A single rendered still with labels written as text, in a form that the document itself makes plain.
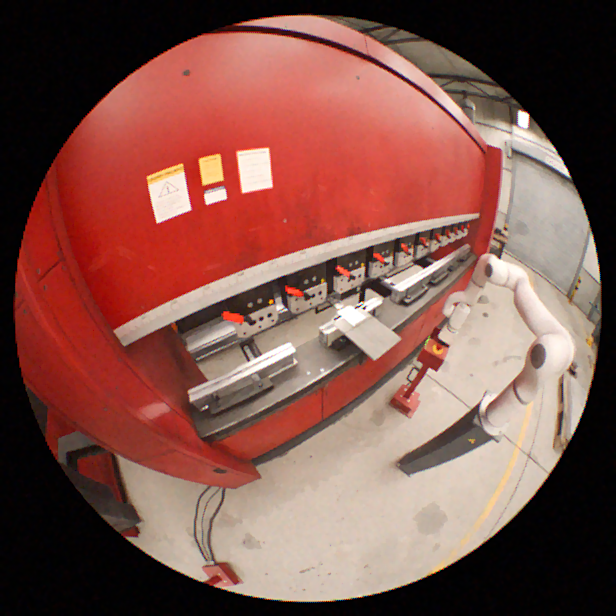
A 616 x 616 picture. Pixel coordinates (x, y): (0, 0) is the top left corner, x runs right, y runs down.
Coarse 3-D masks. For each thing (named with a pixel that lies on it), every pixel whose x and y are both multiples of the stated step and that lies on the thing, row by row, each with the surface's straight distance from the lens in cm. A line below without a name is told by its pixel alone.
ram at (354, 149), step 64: (192, 64) 62; (256, 64) 64; (320, 64) 74; (128, 128) 55; (192, 128) 53; (256, 128) 55; (320, 128) 64; (384, 128) 86; (448, 128) 150; (64, 192) 60; (128, 192) 52; (192, 192) 50; (256, 192) 54; (320, 192) 63; (384, 192) 85; (448, 192) 149; (128, 256) 54; (192, 256) 53; (256, 256) 57; (320, 256) 68; (128, 320) 61
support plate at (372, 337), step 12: (360, 312) 102; (336, 324) 94; (348, 324) 95; (360, 324) 95; (372, 324) 96; (348, 336) 89; (360, 336) 90; (372, 336) 91; (384, 336) 92; (396, 336) 94; (360, 348) 86; (372, 348) 87; (384, 348) 88
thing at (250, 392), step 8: (256, 384) 90; (264, 384) 89; (272, 384) 88; (240, 392) 90; (248, 392) 89; (256, 392) 88; (264, 392) 90; (224, 400) 91; (232, 400) 89; (240, 400) 88; (248, 400) 90; (216, 408) 90; (224, 408) 89; (232, 408) 91
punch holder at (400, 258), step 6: (414, 234) 113; (396, 240) 104; (402, 240) 105; (408, 240) 109; (414, 240) 116; (396, 246) 105; (408, 246) 111; (396, 252) 106; (402, 252) 108; (396, 258) 106; (402, 258) 110; (408, 258) 116; (396, 264) 108; (402, 264) 112
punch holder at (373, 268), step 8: (392, 240) 96; (368, 248) 89; (376, 248) 88; (384, 248) 93; (392, 248) 99; (368, 256) 90; (384, 256) 95; (392, 256) 101; (368, 264) 92; (376, 264) 92; (368, 272) 93; (376, 272) 94; (384, 272) 100
